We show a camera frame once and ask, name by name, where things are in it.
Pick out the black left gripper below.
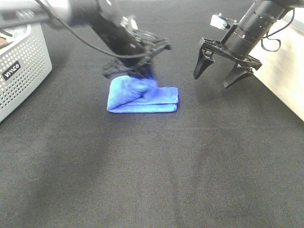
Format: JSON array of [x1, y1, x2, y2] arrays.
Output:
[[102, 15, 171, 80]]

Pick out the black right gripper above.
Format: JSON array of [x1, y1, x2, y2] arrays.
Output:
[[193, 24, 262, 88]]

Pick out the blue microfibre towel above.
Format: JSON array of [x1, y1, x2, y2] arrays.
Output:
[[107, 75, 179, 114]]

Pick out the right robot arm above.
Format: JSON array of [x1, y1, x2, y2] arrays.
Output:
[[193, 0, 304, 88]]

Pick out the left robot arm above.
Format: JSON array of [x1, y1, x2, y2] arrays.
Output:
[[0, 0, 171, 78]]

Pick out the black tablecloth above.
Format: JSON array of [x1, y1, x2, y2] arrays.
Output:
[[0, 0, 304, 228]]

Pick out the grey perforated laundry basket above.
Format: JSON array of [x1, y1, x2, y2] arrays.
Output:
[[0, 24, 52, 121]]

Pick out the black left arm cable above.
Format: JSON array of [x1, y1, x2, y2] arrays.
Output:
[[35, 0, 167, 60]]

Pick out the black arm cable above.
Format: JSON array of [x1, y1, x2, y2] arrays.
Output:
[[260, 9, 296, 52], [35, 0, 167, 60]]

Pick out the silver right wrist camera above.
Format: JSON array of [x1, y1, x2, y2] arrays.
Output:
[[210, 13, 238, 31]]

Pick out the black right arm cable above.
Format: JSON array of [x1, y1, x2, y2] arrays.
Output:
[[260, 9, 296, 52]]

